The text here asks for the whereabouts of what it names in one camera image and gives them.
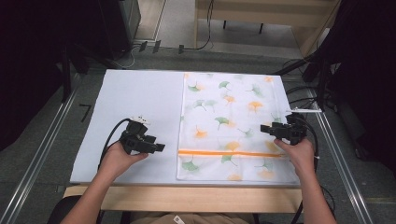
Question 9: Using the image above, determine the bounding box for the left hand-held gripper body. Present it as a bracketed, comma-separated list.
[120, 115, 157, 155]

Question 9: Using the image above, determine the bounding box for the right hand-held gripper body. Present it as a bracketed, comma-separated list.
[273, 106, 323, 147]

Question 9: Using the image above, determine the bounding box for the white leaf-print zipper bag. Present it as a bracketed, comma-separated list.
[176, 72, 301, 183]

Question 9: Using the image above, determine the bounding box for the person's left hand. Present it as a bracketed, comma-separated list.
[97, 141, 150, 182]

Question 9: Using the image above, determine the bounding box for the person's right hand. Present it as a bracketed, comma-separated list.
[273, 137, 317, 178]

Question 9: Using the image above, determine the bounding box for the white board mat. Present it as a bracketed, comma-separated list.
[69, 68, 303, 188]

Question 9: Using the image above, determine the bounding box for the black metal stand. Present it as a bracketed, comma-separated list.
[60, 46, 73, 105]
[317, 59, 332, 112]

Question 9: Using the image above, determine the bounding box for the wooden table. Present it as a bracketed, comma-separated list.
[63, 185, 304, 215]

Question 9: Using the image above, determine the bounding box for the person's tan clothing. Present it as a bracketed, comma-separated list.
[130, 212, 257, 224]

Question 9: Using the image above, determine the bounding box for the dark curtain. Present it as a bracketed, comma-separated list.
[321, 0, 396, 176]
[0, 0, 108, 152]

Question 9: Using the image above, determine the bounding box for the light wooden bench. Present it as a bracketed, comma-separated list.
[193, 0, 342, 58]

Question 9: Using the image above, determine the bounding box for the black cabinet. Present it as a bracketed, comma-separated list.
[98, 0, 142, 61]

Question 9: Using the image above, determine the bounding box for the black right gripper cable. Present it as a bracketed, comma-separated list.
[290, 117, 320, 224]

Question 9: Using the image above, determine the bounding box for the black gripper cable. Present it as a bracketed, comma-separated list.
[98, 118, 133, 171]
[290, 117, 320, 224]

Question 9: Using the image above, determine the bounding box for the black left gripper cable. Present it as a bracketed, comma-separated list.
[98, 118, 133, 171]

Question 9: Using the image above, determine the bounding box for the black floor cables bundle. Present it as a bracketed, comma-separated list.
[281, 59, 321, 115]

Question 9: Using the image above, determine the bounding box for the aluminium floor rail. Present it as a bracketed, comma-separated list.
[306, 88, 375, 224]
[0, 88, 80, 224]

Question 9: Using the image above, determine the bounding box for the white floor cable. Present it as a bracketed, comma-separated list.
[110, 45, 139, 70]

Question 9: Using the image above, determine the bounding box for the black floor cable with plug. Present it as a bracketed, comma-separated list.
[177, 0, 217, 55]

